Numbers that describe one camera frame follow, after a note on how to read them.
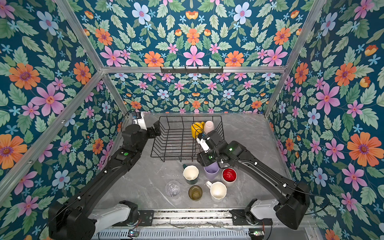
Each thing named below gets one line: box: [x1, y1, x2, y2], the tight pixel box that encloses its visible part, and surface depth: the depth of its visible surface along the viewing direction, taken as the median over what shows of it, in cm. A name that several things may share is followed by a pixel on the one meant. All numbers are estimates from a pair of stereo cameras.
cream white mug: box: [204, 181, 227, 202], surface depth 76 cm
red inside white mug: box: [221, 167, 238, 187], surface depth 84 cm
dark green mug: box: [182, 163, 200, 185], surface depth 82 cm
